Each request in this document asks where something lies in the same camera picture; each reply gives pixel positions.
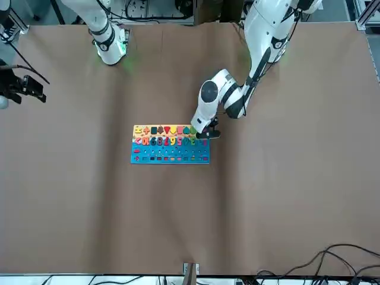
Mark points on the purple number eight piece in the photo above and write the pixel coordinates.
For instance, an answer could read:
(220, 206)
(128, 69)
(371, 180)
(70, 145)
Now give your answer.
(159, 141)

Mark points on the green number three piece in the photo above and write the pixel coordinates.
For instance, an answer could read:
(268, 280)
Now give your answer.
(191, 140)

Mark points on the teal number four piece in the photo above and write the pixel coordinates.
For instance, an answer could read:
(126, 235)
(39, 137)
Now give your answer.
(184, 141)

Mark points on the orange plus sign piece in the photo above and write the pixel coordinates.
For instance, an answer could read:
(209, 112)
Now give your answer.
(146, 130)

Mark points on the aluminium frame bar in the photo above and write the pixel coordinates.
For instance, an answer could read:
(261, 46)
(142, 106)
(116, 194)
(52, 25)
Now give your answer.
(366, 15)

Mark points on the person's shoe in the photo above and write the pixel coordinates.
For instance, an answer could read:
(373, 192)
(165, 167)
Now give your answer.
(12, 31)

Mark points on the yellow pentagon piece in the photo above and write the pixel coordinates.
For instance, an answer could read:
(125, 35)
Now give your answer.
(174, 130)

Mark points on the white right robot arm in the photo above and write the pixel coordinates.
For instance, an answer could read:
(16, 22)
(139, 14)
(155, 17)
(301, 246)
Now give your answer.
(104, 38)

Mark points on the colourful wooden toy board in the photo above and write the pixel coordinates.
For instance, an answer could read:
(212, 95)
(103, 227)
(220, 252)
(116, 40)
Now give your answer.
(175, 155)

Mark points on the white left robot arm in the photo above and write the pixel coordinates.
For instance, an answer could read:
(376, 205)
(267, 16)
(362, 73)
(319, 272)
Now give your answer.
(261, 29)

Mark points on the orange number ten piece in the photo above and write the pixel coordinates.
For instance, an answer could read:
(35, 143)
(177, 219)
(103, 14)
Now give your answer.
(148, 141)

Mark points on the magenta number five piece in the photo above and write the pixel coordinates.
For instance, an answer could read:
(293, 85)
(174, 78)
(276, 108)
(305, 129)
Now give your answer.
(179, 141)

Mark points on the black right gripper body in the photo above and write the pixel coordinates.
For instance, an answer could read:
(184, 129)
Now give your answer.
(7, 80)

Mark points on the yellow equals sign piece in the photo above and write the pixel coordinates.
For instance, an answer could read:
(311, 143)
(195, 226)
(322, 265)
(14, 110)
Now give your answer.
(138, 128)

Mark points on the pink trapezoid piece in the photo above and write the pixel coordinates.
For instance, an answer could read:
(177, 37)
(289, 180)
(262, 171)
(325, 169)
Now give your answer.
(180, 130)

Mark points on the red number seven piece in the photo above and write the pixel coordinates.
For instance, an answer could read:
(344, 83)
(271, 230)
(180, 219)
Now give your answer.
(166, 144)

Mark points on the person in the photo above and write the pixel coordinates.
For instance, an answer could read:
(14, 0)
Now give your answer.
(207, 12)

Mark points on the green circle piece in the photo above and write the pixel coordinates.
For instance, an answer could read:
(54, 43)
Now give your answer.
(192, 130)

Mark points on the red triangle piece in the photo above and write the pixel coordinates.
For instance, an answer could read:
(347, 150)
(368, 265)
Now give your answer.
(167, 129)

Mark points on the yellow number six piece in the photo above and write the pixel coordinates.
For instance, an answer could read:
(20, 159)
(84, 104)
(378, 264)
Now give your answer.
(174, 140)

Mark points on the teal number nine piece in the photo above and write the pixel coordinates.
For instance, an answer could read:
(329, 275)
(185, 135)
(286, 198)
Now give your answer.
(151, 142)

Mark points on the teal square piece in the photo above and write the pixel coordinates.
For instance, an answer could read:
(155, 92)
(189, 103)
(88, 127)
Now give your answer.
(154, 130)

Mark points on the purple star piece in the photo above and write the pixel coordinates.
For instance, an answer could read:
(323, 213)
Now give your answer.
(161, 130)

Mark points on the teal heart piece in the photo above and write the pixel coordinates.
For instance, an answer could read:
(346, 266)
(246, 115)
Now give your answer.
(186, 129)

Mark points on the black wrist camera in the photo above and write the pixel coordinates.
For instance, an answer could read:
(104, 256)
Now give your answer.
(209, 135)

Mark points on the white segmented edge strip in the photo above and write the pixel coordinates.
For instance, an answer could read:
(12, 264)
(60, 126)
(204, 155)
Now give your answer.
(374, 59)

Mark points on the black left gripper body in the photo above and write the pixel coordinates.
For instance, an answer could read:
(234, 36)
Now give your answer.
(211, 127)

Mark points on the pink greater-than sign piece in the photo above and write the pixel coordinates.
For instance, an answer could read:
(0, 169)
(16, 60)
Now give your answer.
(135, 141)

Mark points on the aluminium post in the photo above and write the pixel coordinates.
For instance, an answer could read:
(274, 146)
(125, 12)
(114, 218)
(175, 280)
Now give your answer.
(191, 273)

